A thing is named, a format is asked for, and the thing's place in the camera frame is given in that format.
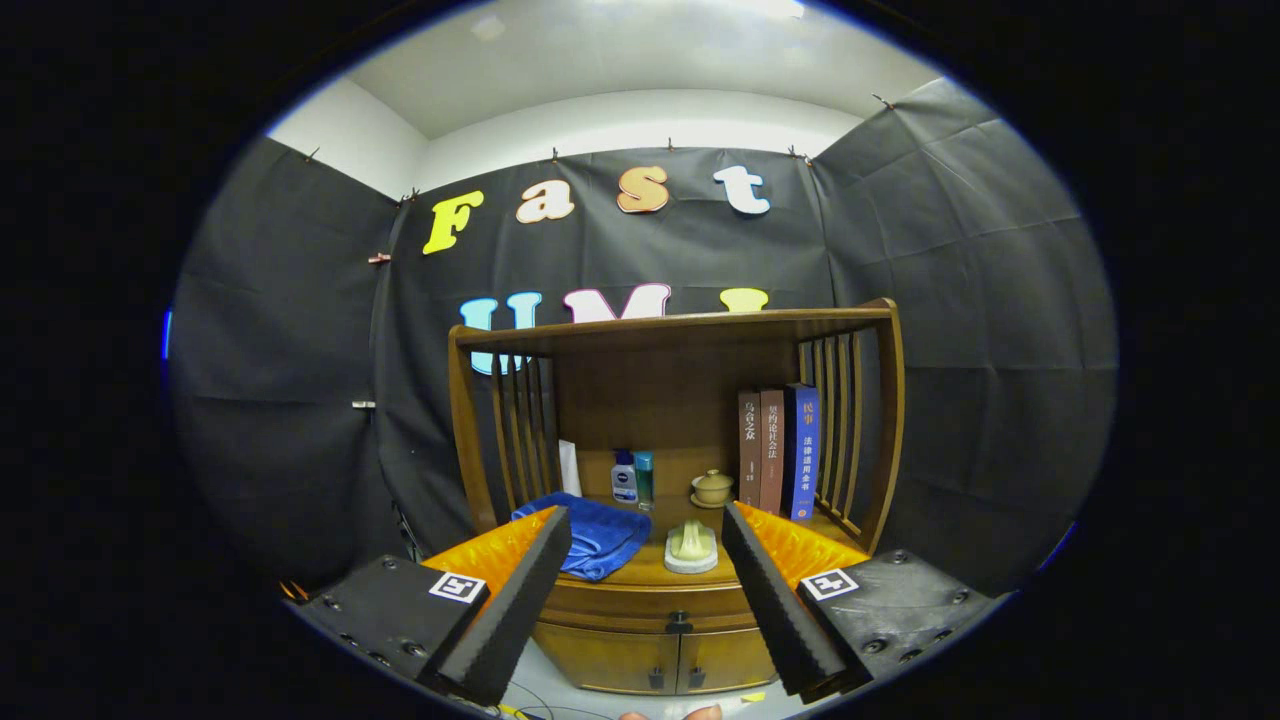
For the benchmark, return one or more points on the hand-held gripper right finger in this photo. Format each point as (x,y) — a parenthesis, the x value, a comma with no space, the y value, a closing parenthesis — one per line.
(780,610)

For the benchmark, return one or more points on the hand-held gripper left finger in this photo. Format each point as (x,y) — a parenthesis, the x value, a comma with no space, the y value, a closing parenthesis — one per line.
(520,610)

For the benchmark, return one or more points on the wooden drawer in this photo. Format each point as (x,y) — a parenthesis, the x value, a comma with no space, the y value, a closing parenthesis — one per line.
(620,605)

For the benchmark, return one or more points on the pale green packaged item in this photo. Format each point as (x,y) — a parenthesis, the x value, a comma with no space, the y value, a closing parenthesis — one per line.
(690,545)

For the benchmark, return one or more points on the wooden cabinet door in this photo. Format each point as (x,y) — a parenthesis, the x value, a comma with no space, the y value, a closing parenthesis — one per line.
(600,658)
(728,658)

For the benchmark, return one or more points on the black drawer knob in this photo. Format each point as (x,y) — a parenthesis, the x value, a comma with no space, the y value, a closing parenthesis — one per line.
(679,623)

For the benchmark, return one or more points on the wooden countertop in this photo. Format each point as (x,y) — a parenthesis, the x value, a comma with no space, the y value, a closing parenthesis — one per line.
(650,570)

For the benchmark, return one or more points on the wooden cabinet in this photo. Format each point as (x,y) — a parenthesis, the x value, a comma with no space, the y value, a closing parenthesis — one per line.
(650,400)

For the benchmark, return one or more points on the blue folded towel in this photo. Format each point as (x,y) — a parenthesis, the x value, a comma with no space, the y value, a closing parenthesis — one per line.
(605,535)

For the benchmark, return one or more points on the beige saucer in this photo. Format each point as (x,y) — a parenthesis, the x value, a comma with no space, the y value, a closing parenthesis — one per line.
(704,504)

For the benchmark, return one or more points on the beige lidded teacup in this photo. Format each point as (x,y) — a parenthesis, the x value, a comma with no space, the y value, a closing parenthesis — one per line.
(712,485)

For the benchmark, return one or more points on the white card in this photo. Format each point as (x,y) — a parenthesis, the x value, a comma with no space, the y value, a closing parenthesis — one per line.
(569,468)

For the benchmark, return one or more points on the reddish brown book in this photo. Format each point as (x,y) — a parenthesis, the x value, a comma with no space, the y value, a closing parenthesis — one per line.
(772,455)

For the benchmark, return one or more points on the blue book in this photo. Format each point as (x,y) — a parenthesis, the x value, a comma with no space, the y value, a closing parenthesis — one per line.
(803,455)

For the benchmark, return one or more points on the dark brown book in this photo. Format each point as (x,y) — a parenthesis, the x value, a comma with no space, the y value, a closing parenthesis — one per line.
(749,450)

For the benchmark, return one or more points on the white and blue lotion bottle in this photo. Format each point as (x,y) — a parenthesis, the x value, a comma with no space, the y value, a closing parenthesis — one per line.
(624,482)

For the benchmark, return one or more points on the teal bottle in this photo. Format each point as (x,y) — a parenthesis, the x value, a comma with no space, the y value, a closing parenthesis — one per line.
(645,478)

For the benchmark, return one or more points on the black backdrop cloth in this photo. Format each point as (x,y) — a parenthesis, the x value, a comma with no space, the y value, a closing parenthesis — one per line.
(300,350)

